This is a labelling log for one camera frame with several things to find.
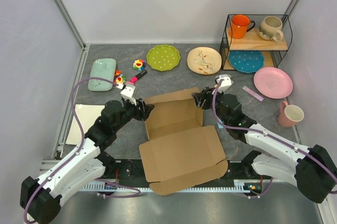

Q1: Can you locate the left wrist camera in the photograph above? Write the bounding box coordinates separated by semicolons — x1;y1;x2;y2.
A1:
117;83;136;105

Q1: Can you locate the white square plate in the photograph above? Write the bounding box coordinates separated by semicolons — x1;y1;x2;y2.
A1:
65;104;105;145

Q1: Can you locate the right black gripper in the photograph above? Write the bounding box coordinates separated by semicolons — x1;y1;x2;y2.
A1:
191;86;230;126

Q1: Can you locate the orange mug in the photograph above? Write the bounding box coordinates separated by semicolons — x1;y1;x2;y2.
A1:
229;14;255;39

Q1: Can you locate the green polka dot plate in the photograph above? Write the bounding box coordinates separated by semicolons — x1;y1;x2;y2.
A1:
146;44;181;72

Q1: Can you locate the beige ceramic mug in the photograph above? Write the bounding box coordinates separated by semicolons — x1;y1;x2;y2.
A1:
259;16;284;42

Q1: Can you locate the small flower keychain toy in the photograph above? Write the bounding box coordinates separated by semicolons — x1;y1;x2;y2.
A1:
114;70;126;84

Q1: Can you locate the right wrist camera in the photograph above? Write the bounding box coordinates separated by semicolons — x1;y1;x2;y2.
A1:
215;74;234;93

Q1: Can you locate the cream bird pattern plate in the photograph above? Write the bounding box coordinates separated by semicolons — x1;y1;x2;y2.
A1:
187;47;222;75

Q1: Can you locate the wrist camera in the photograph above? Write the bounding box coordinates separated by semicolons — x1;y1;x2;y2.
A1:
215;74;234;93
117;83;136;105

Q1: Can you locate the pink mug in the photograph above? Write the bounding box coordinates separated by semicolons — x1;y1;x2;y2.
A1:
278;101;304;128

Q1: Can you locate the blue polka dot plate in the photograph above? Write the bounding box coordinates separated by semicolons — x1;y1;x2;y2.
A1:
229;51;264;74

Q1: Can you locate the pink round plate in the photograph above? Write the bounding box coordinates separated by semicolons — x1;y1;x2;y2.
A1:
253;67;293;99

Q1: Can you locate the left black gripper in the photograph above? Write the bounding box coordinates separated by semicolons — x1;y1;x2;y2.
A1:
113;97;155;132

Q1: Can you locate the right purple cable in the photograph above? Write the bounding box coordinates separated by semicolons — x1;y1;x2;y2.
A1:
212;77;337;200

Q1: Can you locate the light teal rectangular tray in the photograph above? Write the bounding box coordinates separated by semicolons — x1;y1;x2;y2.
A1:
88;59;116;91

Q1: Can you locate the black wire wooden shelf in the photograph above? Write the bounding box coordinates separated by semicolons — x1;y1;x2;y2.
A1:
219;14;293;70

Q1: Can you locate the brown cardboard box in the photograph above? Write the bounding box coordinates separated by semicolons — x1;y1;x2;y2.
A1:
139;87;228;196

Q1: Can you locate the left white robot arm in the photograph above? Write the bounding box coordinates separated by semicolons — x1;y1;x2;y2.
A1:
20;99;154;223

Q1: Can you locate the pink black highlighter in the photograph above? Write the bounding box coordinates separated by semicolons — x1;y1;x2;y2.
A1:
131;70;147;83

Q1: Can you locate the purple highlighter pen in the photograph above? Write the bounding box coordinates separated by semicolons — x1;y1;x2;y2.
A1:
242;86;264;102

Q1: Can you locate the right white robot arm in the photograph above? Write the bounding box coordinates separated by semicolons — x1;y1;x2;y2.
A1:
192;87;336;203

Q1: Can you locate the rainbow smiling flower toy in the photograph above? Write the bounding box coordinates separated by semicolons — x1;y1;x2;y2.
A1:
133;59;146;71

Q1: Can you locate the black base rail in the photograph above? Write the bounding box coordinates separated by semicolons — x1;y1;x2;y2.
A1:
96;159;270;196

